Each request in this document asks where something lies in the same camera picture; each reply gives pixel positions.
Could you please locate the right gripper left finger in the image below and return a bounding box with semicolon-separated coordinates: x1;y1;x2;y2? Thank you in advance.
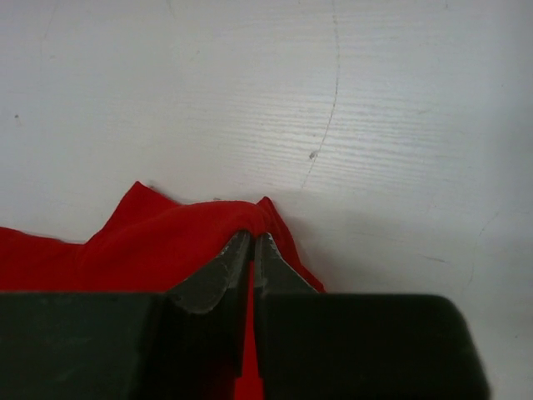
1;231;252;399

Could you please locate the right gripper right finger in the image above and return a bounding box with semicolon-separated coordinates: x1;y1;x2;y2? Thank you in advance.
253;234;491;399

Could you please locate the red cloth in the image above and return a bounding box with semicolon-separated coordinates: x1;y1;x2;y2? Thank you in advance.
0;180;326;400

